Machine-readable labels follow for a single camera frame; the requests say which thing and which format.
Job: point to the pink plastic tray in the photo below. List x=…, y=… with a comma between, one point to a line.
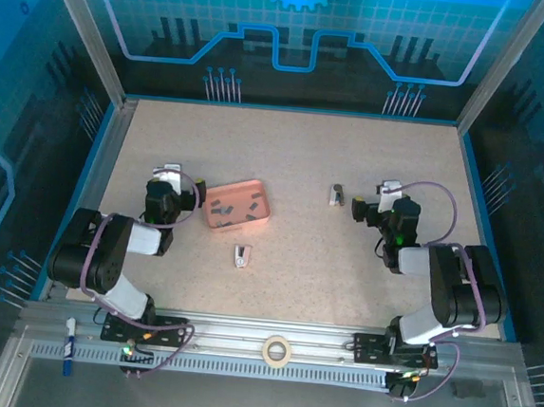
x=238, y=205

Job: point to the masking tape roll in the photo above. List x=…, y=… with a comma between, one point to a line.
x=268, y=358

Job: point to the blue table border trim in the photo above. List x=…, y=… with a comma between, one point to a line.
x=477, y=183

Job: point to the aluminium front rail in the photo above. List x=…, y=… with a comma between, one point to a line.
x=318, y=333

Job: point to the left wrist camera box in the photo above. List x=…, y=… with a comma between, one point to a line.
x=168, y=175

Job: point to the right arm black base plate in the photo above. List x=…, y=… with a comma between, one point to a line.
x=369, y=349

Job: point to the black cloth scrap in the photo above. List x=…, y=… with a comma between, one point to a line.
x=467, y=390

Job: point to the blue white marker pen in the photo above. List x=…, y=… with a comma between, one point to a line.
x=68, y=352

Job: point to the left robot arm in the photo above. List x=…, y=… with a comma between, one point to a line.
x=105, y=255

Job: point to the pink mini stapler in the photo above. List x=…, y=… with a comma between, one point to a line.
x=241, y=256

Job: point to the left black connector bracket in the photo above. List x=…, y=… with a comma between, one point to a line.
x=136, y=365

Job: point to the right black connector bracket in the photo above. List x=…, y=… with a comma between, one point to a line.
x=401, y=386

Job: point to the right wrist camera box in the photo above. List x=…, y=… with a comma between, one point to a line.
x=389, y=192

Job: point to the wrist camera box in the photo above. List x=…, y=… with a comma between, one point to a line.
x=168, y=175
x=389, y=192

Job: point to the aluminium frame post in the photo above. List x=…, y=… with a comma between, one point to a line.
x=500, y=71
x=93, y=35

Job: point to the black connector bracket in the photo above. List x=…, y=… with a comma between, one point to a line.
x=401, y=386
x=136, y=365

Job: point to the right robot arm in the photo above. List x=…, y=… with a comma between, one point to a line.
x=455, y=286

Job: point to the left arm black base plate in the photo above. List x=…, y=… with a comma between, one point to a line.
x=170, y=332

